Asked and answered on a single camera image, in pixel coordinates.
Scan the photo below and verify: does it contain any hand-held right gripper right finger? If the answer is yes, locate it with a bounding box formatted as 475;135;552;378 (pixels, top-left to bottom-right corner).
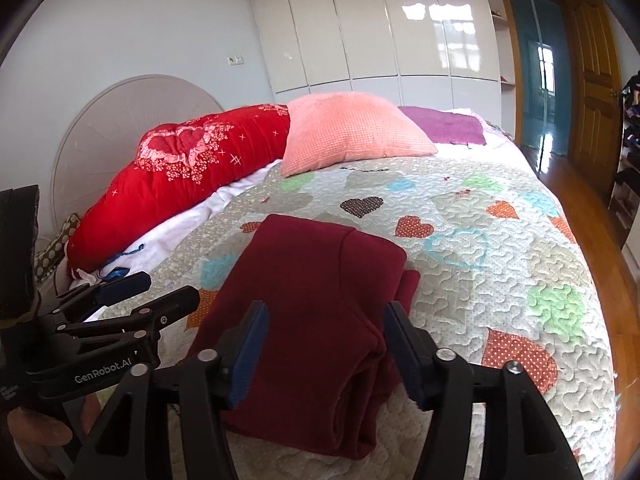
382;300;584;480

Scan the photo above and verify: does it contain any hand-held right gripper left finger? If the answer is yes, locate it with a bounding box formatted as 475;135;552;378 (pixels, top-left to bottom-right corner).
65;300;271;480

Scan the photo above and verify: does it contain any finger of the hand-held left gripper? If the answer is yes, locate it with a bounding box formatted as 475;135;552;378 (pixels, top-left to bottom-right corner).
37;271;152;322
55;285;202;356

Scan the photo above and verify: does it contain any maroon knit garment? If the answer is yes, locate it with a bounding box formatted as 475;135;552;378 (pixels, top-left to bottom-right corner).
181;213;421;462

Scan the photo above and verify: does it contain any person's left hand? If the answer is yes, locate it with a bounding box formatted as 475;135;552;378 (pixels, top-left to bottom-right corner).
5;392;103;480

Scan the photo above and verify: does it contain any polka dot cushion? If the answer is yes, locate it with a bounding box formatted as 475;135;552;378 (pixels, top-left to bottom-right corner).
34;212;81;286

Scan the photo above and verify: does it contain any heart print quilted bedspread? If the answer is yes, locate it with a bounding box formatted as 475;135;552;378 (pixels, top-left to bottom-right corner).
95;152;618;480

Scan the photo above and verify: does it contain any red floral quilt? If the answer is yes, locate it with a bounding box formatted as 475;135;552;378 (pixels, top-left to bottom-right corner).
66;103;292;276

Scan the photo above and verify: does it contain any round beige headboard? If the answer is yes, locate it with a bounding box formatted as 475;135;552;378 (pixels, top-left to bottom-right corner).
51;74;226;238

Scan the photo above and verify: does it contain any pink textured pillow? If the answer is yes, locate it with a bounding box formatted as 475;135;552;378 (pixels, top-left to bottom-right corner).
280;91;440;178

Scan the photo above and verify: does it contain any purple cushion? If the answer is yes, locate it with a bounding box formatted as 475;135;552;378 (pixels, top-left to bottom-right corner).
397;105;487;147

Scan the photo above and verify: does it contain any cluttered storage shelf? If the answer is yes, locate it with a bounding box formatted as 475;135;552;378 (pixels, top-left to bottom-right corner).
607;72;640;253

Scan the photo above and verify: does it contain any teal glass door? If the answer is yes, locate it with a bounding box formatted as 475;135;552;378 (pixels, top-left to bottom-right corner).
504;0;573;157

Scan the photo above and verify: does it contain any wooden door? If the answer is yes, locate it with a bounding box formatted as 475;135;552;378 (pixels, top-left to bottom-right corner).
565;0;626;193

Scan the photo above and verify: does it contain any white glossy wardrobe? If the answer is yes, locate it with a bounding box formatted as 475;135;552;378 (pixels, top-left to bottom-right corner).
249;0;502;96

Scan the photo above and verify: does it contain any blue cord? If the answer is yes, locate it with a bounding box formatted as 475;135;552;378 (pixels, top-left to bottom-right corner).
97;242;147;281

